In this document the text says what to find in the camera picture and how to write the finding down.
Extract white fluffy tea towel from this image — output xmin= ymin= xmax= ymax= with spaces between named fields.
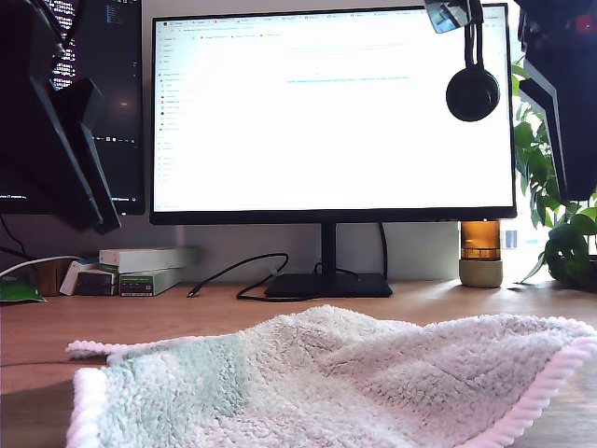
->
xmin=64 ymin=303 xmax=597 ymax=448

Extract monitor with dark terminal screen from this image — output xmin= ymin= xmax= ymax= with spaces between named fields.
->
xmin=0 ymin=0 xmax=146 ymax=217

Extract black headphones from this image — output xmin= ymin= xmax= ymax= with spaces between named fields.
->
xmin=445 ymin=0 xmax=503 ymax=124

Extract green leafy houseplant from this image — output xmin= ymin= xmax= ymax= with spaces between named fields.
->
xmin=510 ymin=58 xmax=597 ymax=293

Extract long white box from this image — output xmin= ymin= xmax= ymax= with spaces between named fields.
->
xmin=99 ymin=246 xmax=202 ymax=274

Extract brown cardboard box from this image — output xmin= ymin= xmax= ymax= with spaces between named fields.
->
xmin=35 ymin=259 xmax=71 ymax=298

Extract small dark box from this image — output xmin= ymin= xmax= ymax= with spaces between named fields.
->
xmin=76 ymin=272 xmax=118 ymax=297

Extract amber bottle with pale base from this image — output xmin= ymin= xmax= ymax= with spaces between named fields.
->
xmin=458 ymin=220 xmax=506 ymax=288

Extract green label box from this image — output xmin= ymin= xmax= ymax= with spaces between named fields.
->
xmin=118 ymin=268 xmax=184 ymax=299

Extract green packet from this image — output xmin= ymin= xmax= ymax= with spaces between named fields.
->
xmin=0 ymin=274 xmax=48 ymax=304

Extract black monitor with bright screen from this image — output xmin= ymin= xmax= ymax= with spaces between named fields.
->
xmin=148 ymin=3 xmax=519 ymax=300

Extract white cable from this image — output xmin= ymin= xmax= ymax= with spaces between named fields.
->
xmin=0 ymin=255 xmax=83 ymax=279

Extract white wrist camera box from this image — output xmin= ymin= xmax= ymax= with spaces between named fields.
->
xmin=423 ymin=0 xmax=471 ymax=35

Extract black monitor power cable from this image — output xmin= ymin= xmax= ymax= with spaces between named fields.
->
xmin=378 ymin=222 xmax=390 ymax=281

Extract black usb cable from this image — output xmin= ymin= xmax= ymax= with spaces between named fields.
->
xmin=186 ymin=252 xmax=363 ymax=302

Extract thin dark cable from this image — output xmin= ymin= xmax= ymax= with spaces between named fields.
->
xmin=0 ymin=361 xmax=71 ymax=370

